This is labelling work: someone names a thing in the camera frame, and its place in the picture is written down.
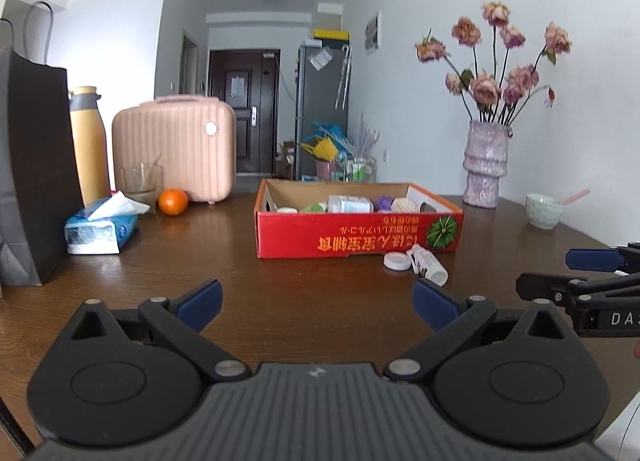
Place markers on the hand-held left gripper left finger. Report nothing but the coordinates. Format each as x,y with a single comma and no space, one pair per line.
200,303

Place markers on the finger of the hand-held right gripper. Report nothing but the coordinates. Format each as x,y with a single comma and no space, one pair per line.
590,258
535,285

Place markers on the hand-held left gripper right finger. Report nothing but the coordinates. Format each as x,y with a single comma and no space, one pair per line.
435,303

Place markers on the white bottle with green label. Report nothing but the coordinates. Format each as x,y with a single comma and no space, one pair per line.
427,266

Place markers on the purple plastic item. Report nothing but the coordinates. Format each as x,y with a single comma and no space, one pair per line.
384,203

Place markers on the red cardboard box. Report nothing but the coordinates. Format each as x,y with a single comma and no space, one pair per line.
300,241

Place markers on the green plastic bottle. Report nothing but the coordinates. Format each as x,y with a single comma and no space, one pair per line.
314,208

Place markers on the white round lid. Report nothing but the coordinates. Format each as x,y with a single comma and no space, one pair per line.
397,261

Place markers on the pink straw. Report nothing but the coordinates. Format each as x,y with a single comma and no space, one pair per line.
575,196

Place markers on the white ceramic cup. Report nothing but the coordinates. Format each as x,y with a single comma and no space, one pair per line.
544,211

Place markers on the orange fruit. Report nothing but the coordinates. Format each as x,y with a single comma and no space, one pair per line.
173,202

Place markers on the blue tissue pack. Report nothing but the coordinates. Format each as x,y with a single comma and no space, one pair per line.
100,233

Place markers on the white clothing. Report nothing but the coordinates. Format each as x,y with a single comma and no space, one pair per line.
625,441

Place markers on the pink textured vase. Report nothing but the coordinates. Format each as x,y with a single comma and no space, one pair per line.
485,166

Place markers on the clear plastic bottle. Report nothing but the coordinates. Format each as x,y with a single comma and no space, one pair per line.
350,203

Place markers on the clear drinking glass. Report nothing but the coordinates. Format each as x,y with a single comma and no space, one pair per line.
140,186

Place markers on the thin stirring stick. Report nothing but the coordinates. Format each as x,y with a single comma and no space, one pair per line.
155,163

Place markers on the glass jars in rack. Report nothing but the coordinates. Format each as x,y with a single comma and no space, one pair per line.
357,170

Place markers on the pink ribbed suitcase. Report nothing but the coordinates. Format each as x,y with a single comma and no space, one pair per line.
175,146

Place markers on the dark brown door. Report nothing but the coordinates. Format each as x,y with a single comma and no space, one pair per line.
235,141

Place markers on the brown cardboard carton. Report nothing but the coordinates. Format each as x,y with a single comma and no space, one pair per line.
286,161

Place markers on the pink pot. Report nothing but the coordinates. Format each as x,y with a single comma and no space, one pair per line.
325,170

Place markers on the purple dried plant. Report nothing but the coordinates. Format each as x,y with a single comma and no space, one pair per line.
364,138

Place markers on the yellow thermos bottle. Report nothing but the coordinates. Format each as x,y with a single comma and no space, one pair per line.
90,151

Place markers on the silver door lock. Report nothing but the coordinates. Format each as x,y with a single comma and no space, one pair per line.
254,116

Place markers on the dried pink roses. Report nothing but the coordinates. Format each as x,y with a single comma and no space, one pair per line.
485,88

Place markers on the black paper bag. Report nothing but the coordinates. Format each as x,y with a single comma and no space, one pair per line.
35,166

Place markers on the grey refrigerator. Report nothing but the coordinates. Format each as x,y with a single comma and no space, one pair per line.
312,101

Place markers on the clear hanging umbrella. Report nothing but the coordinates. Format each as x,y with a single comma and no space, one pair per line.
344,76

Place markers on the paper sheet in plastic sleeve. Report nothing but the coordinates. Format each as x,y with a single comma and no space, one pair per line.
320,58

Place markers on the yellow box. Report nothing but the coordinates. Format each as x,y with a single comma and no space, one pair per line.
331,34

